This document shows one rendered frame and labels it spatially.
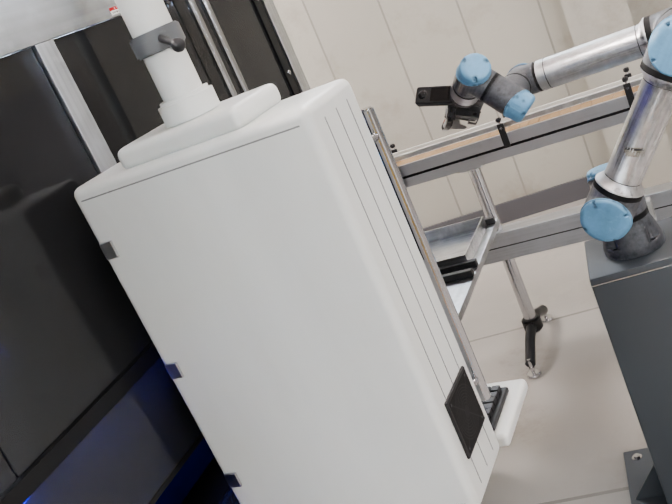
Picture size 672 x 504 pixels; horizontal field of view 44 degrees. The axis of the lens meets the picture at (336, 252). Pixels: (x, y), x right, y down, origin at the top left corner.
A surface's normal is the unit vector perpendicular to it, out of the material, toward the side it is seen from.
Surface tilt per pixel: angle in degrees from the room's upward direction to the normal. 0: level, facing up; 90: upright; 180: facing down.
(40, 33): 90
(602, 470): 0
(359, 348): 90
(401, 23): 90
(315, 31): 90
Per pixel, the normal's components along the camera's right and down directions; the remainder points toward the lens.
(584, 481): -0.39, -0.87
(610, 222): -0.42, 0.55
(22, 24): 0.86, -0.23
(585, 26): -0.21, 0.39
